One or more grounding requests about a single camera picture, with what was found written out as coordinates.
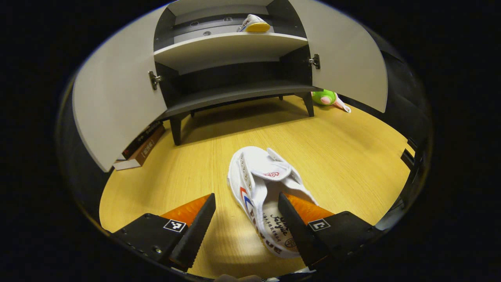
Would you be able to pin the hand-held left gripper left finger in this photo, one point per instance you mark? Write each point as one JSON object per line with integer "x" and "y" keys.
{"x": 197, "y": 233}

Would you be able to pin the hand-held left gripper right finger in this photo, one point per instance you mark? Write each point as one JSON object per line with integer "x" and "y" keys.
{"x": 297, "y": 233}

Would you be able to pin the white canvas shoe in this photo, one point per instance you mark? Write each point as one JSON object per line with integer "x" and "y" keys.
{"x": 252, "y": 22}
{"x": 258, "y": 172}

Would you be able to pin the grey shoe cabinet door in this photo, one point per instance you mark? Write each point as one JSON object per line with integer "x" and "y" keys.
{"x": 117, "y": 90}
{"x": 344, "y": 58}

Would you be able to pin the brown book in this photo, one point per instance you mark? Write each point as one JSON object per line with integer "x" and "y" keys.
{"x": 146, "y": 150}

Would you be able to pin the black book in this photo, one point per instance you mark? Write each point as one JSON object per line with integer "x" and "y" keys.
{"x": 141, "y": 139}

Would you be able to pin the green pink plush toy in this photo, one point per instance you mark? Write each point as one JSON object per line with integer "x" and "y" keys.
{"x": 325, "y": 97}

